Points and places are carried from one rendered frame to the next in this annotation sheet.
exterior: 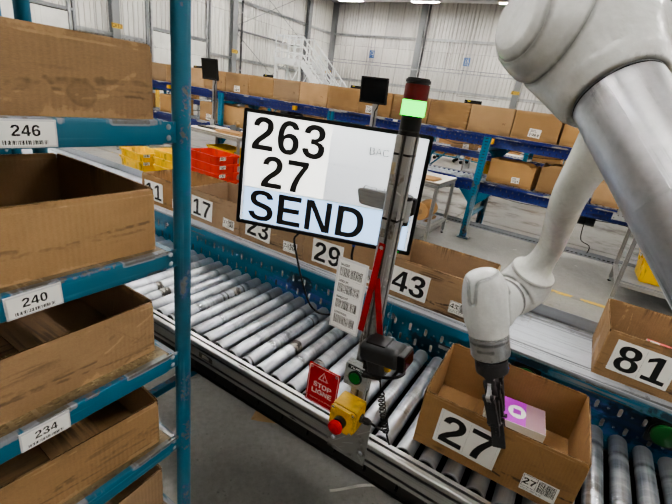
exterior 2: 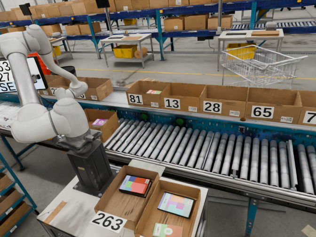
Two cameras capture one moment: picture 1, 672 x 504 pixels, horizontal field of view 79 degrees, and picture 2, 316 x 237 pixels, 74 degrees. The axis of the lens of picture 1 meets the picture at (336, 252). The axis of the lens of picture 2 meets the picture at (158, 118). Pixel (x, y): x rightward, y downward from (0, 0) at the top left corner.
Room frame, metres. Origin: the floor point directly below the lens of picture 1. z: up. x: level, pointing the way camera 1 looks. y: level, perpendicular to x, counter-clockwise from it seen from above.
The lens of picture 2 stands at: (-0.91, -1.11, 1.95)
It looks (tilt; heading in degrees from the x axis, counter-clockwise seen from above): 32 degrees down; 358
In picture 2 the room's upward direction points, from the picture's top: 8 degrees counter-clockwise
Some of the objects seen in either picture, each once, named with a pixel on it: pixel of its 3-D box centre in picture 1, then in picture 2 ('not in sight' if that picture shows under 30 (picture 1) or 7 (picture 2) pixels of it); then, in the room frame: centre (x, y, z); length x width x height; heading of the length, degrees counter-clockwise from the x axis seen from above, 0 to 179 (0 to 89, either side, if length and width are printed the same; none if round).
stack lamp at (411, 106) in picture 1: (414, 100); not in sight; (0.89, -0.12, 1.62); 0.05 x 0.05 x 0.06
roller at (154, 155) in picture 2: not in sight; (162, 141); (0.61, -1.17, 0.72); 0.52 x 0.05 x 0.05; 151
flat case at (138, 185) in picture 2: not in sight; (135, 184); (0.11, -0.92, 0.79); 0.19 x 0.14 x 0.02; 66
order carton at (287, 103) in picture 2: not in sight; (271, 104); (0.58, -2.14, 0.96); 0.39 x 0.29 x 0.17; 61
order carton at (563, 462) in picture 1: (501, 417); (94, 124); (0.92, -0.52, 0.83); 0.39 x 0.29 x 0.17; 63
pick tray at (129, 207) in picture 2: not in sight; (129, 194); (0.03, -0.88, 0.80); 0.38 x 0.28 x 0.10; 152
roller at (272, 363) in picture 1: (303, 341); not in sight; (1.31, 0.07, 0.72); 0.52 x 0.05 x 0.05; 151
